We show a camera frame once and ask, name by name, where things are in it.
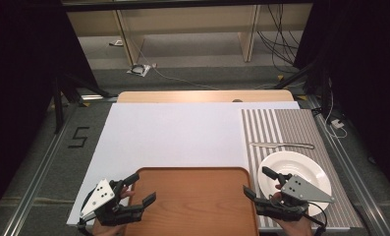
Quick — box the white plate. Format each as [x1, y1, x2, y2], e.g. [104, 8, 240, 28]
[256, 150, 333, 217]

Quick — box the wooden table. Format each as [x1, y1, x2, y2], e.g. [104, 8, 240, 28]
[116, 89, 296, 104]

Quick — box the person's right hand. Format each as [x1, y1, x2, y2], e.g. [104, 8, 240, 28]
[270, 183, 314, 236]

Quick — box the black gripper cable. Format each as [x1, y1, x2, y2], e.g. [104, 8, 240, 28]
[301, 201, 329, 236]
[76, 189, 96, 236]

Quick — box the aluminium floor rail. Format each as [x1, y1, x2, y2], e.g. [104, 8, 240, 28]
[307, 96, 390, 236]
[1, 106, 73, 236]

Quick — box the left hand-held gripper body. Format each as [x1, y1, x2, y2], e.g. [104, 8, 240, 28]
[79, 178, 145, 227]

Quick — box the wooden tray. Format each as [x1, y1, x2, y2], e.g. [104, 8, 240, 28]
[123, 166, 259, 236]

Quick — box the white power adapter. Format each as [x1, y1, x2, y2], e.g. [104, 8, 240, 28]
[330, 118, 346, 130]

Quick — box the white board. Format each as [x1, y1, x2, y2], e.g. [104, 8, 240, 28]
[66, 100, 302, 227]

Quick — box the clear plastic bag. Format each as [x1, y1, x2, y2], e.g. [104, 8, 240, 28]
[126, 62, 151, 79]

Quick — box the person's left hand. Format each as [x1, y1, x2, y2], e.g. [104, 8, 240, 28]
[91, 186, 137, 236]

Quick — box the grey striped placemat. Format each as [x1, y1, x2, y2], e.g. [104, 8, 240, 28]
[240, 108, 364, 230]

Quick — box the bundle of black cables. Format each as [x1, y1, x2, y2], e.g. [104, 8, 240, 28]
[256, 3, 303, 67]

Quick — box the beige wooden shelf unit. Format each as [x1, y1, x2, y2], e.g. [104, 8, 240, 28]
[66, 3, 314, 67]

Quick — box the black metal stand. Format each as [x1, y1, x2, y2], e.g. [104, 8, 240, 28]
[50, 72, 119, 135]
[273, 58, 335, 116]

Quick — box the white floor cable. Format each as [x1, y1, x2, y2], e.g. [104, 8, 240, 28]
[130, 38, 220, 91]

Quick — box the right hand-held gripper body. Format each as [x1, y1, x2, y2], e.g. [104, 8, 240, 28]
[254, 174, 335, 223]

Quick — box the silver table knife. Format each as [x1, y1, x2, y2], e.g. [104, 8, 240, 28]
[249, 141, 315, 150]

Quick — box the black curtain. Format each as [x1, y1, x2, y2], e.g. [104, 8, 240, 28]
[0, 0, 100, 227]
[293, 0, 390, 201]

